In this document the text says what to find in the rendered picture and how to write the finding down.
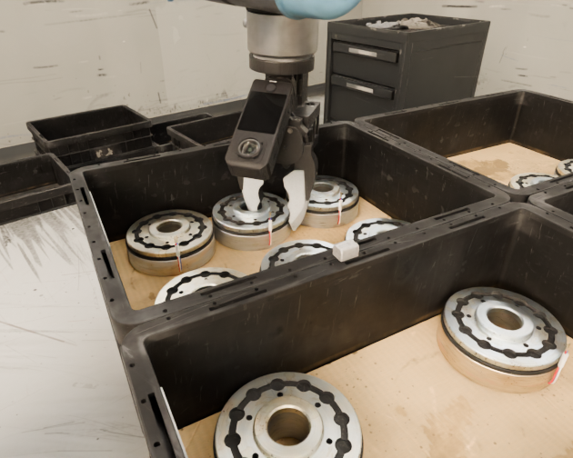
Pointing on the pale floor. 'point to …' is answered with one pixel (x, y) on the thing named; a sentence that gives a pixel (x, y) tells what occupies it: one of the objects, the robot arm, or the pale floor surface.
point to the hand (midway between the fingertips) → (274, 221)
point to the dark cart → (400, 64)
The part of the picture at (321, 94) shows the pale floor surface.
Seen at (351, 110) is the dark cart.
